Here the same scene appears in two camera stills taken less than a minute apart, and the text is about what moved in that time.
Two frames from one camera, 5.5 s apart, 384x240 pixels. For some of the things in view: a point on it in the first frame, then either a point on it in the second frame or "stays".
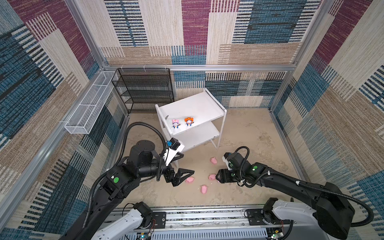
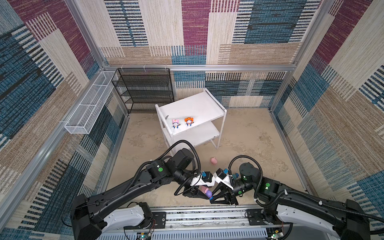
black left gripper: [176, 179] to [191, 193]
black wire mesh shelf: [141, 88] stays
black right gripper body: [229, 176] to [240, 187]
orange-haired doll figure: [189, 121] stays
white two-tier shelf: [193, 119] stays
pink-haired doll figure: [175, 123] stays
